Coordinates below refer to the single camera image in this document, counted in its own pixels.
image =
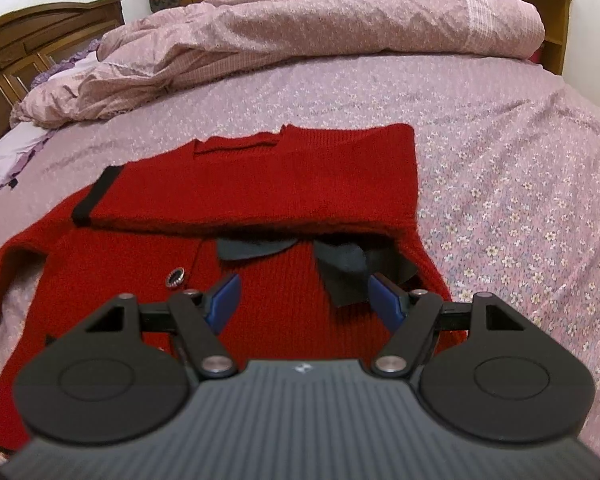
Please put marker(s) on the pink floral bed sheet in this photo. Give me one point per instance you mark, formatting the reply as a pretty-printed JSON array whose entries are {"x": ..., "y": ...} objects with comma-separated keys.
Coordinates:
[{"x": 508, "y": 168}]

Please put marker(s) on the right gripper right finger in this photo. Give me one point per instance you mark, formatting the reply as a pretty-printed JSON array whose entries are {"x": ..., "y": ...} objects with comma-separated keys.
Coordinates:
[{"x": 481, "y": 367}]

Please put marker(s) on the lilac pillow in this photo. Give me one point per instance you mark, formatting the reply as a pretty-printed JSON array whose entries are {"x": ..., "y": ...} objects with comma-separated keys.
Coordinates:
[{"x": 17, "y": 147}]

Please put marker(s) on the pink floral duvet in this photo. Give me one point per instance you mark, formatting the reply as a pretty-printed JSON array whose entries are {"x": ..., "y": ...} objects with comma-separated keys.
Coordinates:
[{"x": 184, "y": 47}]

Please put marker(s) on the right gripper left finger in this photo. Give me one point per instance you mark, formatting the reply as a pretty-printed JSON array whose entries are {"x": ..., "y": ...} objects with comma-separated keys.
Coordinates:
[{"x": 128, "y": 368}]

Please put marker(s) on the red knit cardigan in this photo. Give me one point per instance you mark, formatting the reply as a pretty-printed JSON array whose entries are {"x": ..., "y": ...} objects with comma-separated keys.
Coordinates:
[{"x": 250, "y": 206}]

